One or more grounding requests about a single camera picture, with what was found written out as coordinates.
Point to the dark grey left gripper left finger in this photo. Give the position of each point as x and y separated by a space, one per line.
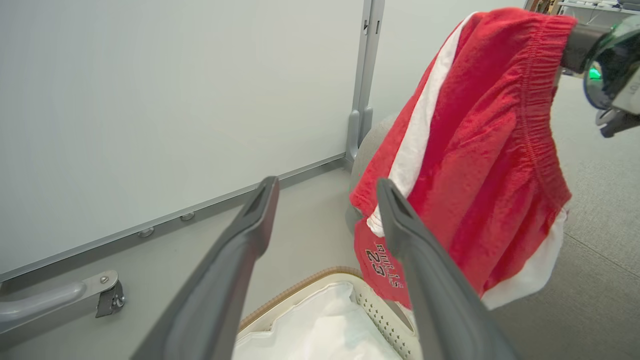
220 280

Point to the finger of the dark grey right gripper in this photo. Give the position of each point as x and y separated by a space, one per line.
580 47

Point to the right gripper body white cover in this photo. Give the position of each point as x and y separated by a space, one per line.
617 70

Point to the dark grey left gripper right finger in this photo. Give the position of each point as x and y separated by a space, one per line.
440 300

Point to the red white basketball shorts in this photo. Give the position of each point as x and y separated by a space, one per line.
490 150

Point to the white laundry basket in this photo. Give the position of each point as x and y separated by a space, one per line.
381 312

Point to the white cloth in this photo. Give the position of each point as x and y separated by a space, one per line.
320 325

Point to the black caster wheel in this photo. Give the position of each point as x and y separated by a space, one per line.
111 300

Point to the grey metal partition foot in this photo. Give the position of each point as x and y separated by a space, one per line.
45 302

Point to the round metal rail foot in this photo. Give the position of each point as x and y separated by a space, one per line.
187 216
146 232

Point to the grey aluminium partition rail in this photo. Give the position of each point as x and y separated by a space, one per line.
165 220

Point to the grey partition post double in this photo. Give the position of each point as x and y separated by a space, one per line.
365 75

